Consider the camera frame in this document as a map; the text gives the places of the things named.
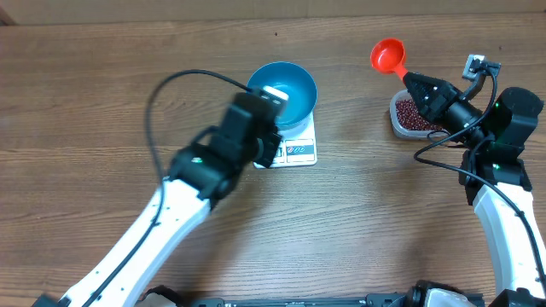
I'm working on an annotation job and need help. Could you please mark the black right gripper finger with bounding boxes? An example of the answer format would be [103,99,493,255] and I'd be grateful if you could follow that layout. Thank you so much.
[404,72,459,101]
[404,78,444,122]

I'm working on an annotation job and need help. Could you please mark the red scoop blue handle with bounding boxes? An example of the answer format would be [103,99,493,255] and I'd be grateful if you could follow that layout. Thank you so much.
[370,38,408,81]

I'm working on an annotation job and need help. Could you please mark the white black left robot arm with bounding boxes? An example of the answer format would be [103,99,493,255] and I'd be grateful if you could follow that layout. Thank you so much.
[34,86,288,306]

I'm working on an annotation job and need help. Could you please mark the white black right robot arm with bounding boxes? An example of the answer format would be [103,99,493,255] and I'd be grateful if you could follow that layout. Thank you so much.
[403,68,545,306]

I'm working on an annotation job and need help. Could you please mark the white kitchen scale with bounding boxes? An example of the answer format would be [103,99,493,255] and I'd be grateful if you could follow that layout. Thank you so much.
[270,113,317,168]

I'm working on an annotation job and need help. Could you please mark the blue bowl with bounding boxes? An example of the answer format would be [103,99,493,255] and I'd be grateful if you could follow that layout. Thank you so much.
[247,61,318,130]

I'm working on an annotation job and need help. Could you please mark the red beans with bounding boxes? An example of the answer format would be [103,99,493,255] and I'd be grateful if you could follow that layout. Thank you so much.
[395,99,440,130]

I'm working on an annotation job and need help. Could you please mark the clear plastic container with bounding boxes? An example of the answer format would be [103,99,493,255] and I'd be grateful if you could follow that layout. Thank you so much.
[389,90,447,140]

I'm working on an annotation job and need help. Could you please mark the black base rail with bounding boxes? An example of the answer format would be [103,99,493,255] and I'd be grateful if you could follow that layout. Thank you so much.
[140,280,487,307]

